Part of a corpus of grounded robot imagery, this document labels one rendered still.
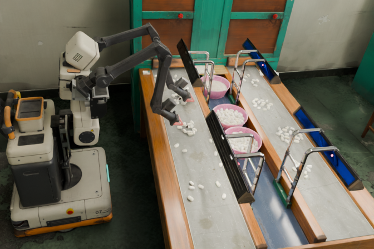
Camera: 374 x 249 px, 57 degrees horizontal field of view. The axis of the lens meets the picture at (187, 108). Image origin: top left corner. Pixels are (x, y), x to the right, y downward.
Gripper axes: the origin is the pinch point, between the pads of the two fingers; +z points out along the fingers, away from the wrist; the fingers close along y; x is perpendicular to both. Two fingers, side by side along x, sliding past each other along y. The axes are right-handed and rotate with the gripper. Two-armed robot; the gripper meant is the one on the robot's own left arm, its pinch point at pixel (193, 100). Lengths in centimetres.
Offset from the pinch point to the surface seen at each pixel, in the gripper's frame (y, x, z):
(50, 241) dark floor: -56, 129, -35
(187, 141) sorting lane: -44.1, 10.4, -9.0
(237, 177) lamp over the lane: -111, -21, -26
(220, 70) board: 42, -23, 25
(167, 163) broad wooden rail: -66, 20, -24
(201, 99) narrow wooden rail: 0.2, -4.5, 4.5
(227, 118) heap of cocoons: -20.3, -11.7, 19.6
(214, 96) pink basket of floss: 12.4, -9.7, 19.6
